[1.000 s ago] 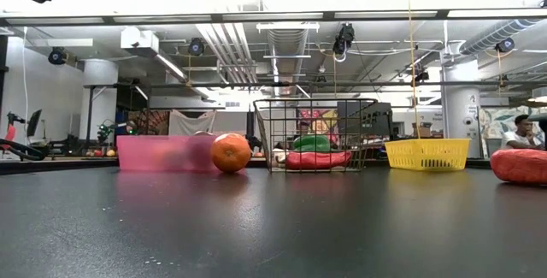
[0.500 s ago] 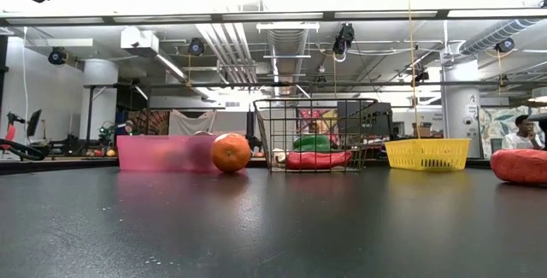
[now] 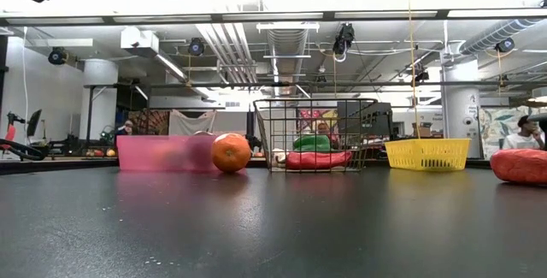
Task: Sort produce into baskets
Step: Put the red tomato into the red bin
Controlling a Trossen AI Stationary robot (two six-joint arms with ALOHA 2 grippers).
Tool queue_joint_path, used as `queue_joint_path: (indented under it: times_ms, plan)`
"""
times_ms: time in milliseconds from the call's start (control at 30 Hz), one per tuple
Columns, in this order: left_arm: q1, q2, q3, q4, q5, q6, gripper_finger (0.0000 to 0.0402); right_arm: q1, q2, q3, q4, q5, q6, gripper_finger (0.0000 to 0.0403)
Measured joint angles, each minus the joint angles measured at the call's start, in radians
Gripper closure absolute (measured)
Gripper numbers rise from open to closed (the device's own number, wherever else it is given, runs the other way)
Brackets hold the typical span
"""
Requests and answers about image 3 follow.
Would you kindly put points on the orange fruit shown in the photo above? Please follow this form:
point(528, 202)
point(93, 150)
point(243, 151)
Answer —
point(231, 153)

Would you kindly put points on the large white garlic bulb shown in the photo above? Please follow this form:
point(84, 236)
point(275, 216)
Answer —
point(278, 157)

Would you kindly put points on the green bell pepper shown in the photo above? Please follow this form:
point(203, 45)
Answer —
point(312, 143)

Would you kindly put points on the large red chili pepper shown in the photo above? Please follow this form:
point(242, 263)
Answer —
point(318, 160)

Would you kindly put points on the orange carrot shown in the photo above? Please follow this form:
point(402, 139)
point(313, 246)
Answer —
point(519, 166)

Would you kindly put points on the black overhead crossbar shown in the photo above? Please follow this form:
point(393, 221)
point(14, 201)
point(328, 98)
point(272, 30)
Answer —
point(216, 17)

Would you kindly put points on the white vent box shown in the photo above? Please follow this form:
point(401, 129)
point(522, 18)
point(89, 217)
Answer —
point(139, 40)

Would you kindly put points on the white ceiling light fixture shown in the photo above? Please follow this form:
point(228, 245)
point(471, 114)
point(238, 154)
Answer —
point(287, 26)

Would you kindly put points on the white column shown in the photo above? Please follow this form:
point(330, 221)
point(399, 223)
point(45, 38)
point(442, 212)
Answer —
point(100, 98)

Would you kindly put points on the mandala tapestry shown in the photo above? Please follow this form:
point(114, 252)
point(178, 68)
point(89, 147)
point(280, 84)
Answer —
point(149, 120)

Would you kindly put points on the white cloth banner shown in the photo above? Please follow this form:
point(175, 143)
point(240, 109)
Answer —
point(190, 123)

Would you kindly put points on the black tall table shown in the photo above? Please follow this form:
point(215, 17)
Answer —
point(89, 111)

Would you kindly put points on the pink plastic basket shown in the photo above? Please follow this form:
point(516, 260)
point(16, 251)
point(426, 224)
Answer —
point(162, 154)

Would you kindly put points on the colourful poster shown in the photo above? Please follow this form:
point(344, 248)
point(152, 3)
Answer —
point(309, 117)

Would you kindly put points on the black computer monitor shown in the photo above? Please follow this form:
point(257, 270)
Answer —
point(34, 122)

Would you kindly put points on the black shelf rack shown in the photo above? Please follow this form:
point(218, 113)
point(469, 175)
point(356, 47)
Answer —
point(363, 117)

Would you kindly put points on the yellow plastic basket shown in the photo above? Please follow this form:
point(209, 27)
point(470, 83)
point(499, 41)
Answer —
point(427, 155)

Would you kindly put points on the white cylinder tank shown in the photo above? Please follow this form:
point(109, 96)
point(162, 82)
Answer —
point(461, 115)

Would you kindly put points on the leaf print tapestry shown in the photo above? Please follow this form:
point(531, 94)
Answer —
point(491, 128)

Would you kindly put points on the black hanging camera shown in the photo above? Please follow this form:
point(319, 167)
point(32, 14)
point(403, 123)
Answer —
point(196, 47)
point(504, 45)
point(344, 38)
point(57, 56)

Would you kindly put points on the silver ceiling duct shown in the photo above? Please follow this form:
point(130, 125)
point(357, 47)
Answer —
point(287, 55)

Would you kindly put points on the silver spiral duct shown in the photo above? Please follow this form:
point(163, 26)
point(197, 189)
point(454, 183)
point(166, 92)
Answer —
point(495, 34)

